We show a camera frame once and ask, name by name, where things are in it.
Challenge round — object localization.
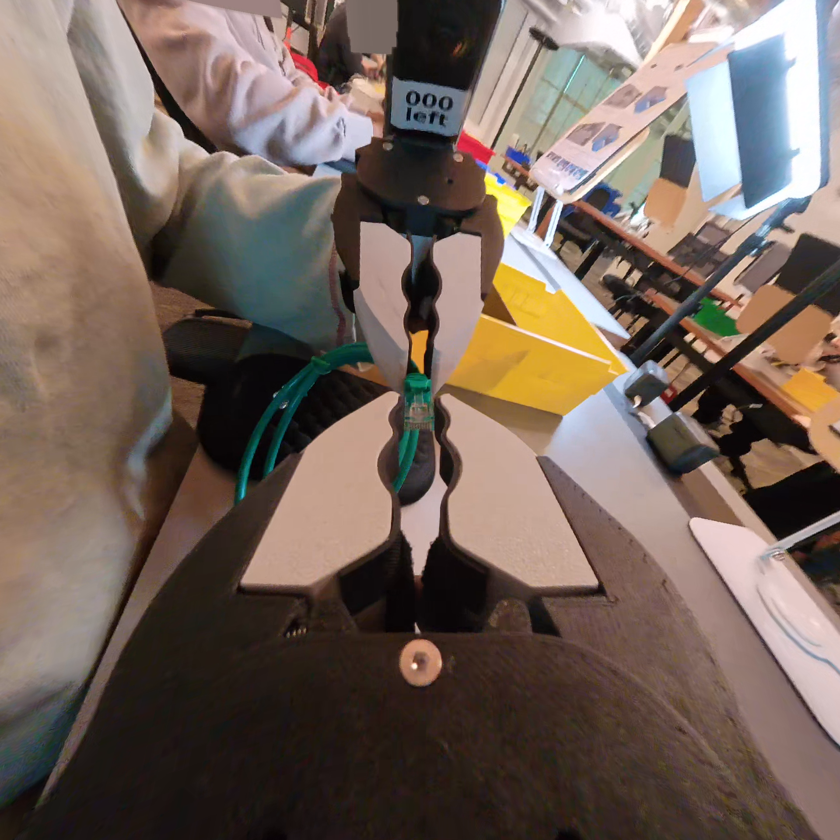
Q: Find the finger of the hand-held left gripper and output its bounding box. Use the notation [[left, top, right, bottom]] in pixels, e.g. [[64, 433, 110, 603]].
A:
[[424, 231, 487, 393], [353, 223, 416, 395]]

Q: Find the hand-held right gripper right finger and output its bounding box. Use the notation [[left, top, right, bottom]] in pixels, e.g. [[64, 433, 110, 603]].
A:
[[436, 394, 600, 595]]

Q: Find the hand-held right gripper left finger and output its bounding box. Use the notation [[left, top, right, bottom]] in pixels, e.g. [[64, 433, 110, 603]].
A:
[[239, 392, 403, 595]]

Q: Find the yellow storage bin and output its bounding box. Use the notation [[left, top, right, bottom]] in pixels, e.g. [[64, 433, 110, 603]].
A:
[[482, 174, 532, 238], [357, 259, 630, 417]]

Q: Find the green ethernet cable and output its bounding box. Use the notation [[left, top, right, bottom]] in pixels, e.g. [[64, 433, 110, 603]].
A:
[[234, 341, 438, 506]]

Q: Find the wooden office desk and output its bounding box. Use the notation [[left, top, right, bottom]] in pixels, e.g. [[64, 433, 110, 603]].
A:
[[505, 157, 840, 421]]

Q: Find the black dimpled wrist pad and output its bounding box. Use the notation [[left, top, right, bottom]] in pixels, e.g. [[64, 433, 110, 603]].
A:
[[197, 353, 438, 506]]

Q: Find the grey charger box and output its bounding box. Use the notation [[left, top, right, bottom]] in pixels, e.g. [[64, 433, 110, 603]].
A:
[[646, 412, 721, 475], [622, 359, 672, 406]]

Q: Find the black floor lamp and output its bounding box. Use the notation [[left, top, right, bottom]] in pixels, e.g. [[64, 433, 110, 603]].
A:
[[489, 28, 560, 152]]

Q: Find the black office chair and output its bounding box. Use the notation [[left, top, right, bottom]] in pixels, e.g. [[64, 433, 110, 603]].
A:
[[163, 308, 309, 388]]

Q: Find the white board stand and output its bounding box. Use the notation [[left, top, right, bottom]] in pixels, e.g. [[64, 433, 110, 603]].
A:
[[689, 505, 840, 749]]

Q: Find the green storage bin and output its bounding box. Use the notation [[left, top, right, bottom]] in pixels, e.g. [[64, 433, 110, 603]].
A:
[[692, 298, 744, 339]]

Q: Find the black light stand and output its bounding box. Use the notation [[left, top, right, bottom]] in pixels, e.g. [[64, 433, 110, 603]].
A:
[[629, 197, 812, 368]]

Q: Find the black pole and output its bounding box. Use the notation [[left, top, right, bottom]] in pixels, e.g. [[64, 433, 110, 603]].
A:
[[668, 259, 840, 412]]

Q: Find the yellow box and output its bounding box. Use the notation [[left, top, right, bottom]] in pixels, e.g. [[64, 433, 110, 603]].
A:
[[781, 366, 840, 414]]

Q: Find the overhead studio lamp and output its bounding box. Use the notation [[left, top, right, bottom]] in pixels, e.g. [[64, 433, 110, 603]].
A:
[[682, 0, 833, 221]]

